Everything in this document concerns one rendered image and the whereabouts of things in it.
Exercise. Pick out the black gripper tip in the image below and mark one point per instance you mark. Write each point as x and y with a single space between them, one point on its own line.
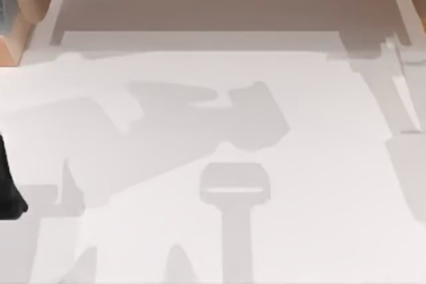
9 194

